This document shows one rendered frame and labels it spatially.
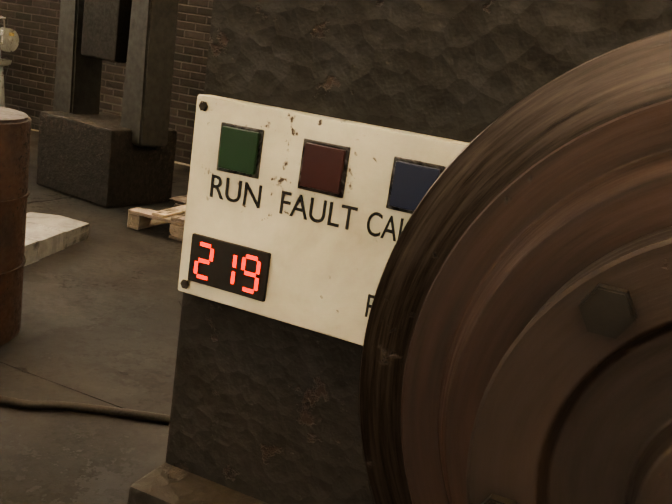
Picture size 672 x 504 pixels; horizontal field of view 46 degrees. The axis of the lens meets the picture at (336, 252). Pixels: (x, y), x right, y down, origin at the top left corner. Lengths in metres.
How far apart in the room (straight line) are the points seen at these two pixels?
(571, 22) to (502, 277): 0.24
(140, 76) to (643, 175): 5.42
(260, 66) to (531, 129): 0.31
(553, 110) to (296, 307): 0.31
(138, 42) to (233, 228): 5.11
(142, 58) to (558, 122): 5.35
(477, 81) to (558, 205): 0.21
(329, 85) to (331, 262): 0.15
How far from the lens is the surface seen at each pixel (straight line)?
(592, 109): 0.47
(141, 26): 5.78
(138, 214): 5.26
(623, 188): 0.43
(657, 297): 0.39
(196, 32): 7.94
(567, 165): 0.45
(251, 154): 0.69
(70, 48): 6.34
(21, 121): 3.23
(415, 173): 0.63
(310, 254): 0.67
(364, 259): 0.65
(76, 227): 4.87
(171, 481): 0.82
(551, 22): 0.63
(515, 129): 0.47
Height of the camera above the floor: 1.29
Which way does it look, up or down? 14 degrees down
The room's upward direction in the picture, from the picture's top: 9 degrees clockwise
